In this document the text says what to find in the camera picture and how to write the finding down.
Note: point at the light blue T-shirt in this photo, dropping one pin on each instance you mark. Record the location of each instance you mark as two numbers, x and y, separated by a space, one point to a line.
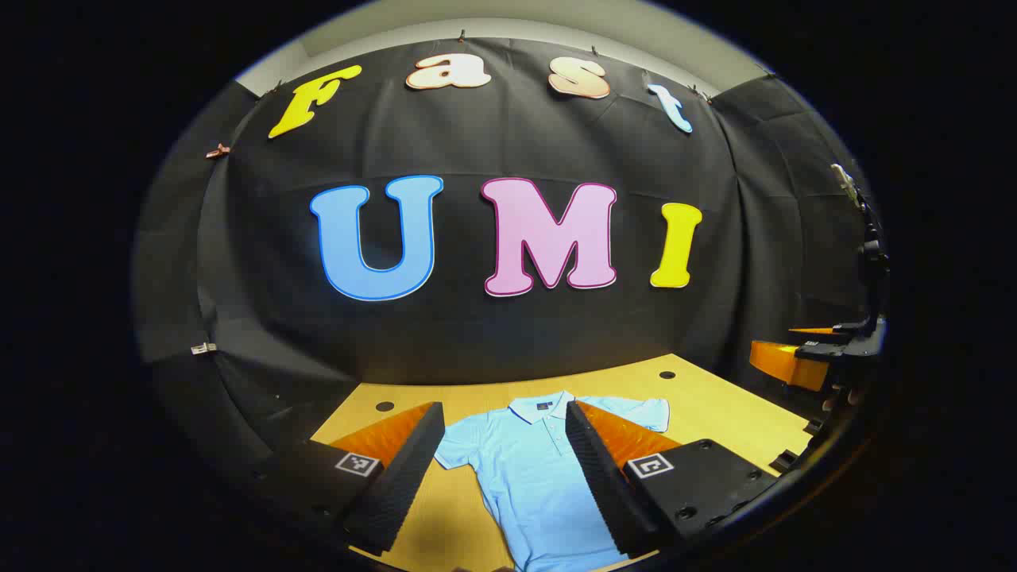
524 477

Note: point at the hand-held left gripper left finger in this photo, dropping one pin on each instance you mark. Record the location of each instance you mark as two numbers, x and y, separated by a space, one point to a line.
401 485

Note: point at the small silver clip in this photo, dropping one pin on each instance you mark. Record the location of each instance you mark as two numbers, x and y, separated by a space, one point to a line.
203 348

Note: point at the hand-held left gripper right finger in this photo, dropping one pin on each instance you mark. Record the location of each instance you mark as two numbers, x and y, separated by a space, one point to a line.
604 492

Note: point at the black backdrop cloth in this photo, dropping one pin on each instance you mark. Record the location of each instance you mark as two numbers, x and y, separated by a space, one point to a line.
461 334

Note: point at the small copper clip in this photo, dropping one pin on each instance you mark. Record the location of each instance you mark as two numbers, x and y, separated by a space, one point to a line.
216 151

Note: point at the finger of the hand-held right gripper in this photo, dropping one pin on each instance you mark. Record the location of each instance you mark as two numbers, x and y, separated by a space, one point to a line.
783 361
838 330

